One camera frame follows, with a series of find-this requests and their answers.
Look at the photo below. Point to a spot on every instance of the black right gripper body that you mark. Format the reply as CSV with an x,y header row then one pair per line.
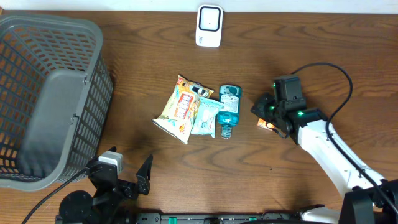
x,y
270,109

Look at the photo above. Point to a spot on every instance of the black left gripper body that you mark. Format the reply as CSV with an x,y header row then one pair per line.
x,y
104,201

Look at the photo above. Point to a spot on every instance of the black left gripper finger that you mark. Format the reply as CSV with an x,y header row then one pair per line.
x,y
143,176
112,149

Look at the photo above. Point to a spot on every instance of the teal mouthwash bottle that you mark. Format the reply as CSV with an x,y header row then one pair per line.
x,y
228,117

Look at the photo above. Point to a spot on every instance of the orange wiper sheet bag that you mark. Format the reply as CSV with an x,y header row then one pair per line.
x,y
178,116

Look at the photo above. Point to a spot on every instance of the teal package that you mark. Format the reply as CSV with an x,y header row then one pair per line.
x,y
205,120

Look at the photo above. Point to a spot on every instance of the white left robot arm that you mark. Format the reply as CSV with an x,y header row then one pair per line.
x,y
105,206

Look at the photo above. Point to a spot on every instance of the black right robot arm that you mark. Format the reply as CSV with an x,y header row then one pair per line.
x,y
367,196

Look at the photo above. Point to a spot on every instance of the white black barcode scanner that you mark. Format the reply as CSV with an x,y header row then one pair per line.
x,y
209,26

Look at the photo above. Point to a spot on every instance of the grey plastic basket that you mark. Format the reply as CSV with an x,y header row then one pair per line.
x,y
55,96

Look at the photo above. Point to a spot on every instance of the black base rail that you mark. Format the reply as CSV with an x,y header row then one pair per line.
x,y
156,218

